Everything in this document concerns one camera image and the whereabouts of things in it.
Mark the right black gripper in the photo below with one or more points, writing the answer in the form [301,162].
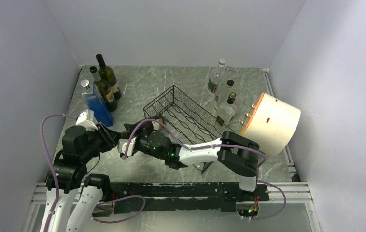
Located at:
[138,128]

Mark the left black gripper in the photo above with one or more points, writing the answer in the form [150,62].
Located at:
[110,138]

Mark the blue clear glass bottle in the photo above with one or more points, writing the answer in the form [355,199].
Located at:
[95,102]

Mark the black wire wine rack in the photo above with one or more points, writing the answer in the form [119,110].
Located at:
[189,122]

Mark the green bottle silver cap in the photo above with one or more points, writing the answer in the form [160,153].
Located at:
[104,88]

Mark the dark green black-capped bottle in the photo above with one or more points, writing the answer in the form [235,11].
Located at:
[107,73]

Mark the clear bottle white label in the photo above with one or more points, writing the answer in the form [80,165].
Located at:
[224,88]

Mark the clear bottle orange black label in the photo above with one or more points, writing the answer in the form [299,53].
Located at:
[227,110]

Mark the frosted clear slim bottle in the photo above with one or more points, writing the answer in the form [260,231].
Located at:
[215,76]

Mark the dark red gold-capped bottle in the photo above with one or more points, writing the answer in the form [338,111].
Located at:
[158,124]

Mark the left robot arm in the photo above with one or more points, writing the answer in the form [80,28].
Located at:
[72,193]

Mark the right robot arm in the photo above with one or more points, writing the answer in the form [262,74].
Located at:
[154,138]

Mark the beige cylindrical lamp shade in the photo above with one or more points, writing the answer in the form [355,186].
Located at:
[271,123]

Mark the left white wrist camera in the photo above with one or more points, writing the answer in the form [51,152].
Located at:
[85,119]

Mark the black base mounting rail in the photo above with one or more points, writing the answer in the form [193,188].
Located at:
[223,196]

